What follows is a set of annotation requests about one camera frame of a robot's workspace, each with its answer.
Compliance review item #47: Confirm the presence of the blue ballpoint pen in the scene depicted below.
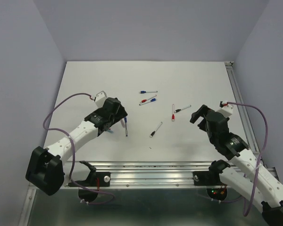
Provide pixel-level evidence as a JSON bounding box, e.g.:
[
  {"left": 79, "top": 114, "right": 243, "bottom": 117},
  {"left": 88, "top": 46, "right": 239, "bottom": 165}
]
[{"left": 124, "top": 117, "right": 128, "bottom": 137}]

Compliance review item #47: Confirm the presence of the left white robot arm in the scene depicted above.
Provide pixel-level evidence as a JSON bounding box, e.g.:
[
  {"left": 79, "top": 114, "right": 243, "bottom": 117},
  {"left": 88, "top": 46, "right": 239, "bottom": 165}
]
[{"left": 25, "top": 96, "right": 127, "bottom": 195}]

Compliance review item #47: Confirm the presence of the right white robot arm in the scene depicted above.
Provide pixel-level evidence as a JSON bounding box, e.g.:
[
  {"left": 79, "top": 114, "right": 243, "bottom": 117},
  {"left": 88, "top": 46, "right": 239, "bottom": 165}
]
[{"left": 190, "top": 102, "right": 283, "bottom": 226}]

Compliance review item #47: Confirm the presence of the black cap marker right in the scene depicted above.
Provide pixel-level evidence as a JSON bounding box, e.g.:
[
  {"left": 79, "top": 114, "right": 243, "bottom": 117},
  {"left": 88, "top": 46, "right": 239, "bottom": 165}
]
[{"left": 174, "top": 105, "right": 191, "bottom": 113}]

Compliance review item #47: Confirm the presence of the black cap marker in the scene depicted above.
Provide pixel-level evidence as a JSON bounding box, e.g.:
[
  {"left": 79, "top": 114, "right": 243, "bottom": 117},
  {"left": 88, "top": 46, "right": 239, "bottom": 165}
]
[
  {"left": 174, "top": 105, "right": 191, "bottom": 113},
  {"left": 150, "top": 121, "right": 163, "bottom": 138}
]

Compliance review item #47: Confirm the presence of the red cap marker right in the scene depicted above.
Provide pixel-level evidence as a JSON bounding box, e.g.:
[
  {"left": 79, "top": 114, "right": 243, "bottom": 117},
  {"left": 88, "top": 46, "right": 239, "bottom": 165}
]
[{"left": 172, "top": 104, "right": 175, "bottom": 121}]

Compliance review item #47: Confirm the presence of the red cap marker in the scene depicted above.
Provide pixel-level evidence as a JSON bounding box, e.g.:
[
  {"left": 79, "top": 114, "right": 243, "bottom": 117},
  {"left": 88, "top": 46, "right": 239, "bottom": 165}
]
[
  {"left": 140, "top": 95, "right": 157, "bottom": 104},
  {"left": 172, "top": 104, "right": 175, "bottom": 121}
]

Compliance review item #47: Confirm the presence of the red cap marker upper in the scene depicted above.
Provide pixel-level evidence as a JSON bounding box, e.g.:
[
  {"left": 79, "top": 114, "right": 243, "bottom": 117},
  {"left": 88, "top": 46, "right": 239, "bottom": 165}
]
[{"left": 140, "top": 95, "right": 157, "bottom": 104}]

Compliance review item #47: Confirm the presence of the blue cap whiteboard marker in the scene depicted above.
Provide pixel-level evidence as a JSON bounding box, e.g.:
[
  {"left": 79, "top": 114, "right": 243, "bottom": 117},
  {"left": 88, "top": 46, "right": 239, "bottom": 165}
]
[{"left": 139, "top": 90, "right": 158, "bottom": 94}]

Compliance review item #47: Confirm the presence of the black cap marker centre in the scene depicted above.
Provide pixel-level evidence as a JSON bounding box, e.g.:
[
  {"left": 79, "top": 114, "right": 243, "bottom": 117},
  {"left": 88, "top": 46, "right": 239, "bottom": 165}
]
[{"left": 150, "top": 121, "right": 163, "bottom": 138}]

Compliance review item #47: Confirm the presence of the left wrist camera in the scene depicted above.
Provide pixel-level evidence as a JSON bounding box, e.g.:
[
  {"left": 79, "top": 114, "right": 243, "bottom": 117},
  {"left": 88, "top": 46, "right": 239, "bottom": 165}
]
[{"left": 94, "top": 91, "right": 108, "bottom": 108}]

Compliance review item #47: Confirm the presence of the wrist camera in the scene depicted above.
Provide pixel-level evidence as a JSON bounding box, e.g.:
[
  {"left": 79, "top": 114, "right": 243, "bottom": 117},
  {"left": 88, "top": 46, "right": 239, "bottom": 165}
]
[
  {"left": 218, "top": 101, "right": 233, "bottom": 118},
  {"left": 94, "top": 91, "right": 108, "bottom": 108}
]

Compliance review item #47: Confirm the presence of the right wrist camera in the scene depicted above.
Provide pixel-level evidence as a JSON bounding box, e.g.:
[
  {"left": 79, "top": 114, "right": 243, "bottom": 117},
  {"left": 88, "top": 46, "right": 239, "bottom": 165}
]
[{"left": 218, "top": 101, "right": 233, "bottom": 118}]

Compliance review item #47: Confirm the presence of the aluminium rail right side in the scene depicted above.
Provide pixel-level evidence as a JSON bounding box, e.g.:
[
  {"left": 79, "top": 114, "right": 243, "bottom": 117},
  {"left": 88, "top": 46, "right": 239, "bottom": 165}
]
[{"left": 224, "top": 61, "right": 264, "bottom": 163}]

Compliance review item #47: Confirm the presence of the aluminium rail frame front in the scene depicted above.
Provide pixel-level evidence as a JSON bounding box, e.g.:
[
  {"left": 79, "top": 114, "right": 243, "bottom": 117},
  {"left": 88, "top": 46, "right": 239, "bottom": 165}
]
[{"left": 19, "top": 162, "right": 265, "bottom": 226}]

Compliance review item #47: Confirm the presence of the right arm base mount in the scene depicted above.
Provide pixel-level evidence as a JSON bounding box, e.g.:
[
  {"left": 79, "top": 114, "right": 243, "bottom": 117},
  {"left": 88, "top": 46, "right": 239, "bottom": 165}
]
[{"left": 192, "top": 160, "right": 239, "bottom": 203}]

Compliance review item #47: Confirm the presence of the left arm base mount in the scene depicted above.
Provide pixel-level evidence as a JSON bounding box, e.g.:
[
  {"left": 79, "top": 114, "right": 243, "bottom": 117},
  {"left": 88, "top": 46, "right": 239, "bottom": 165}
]
[{"left": 67, "top": 161, "right": 111, "bottom": 205}]

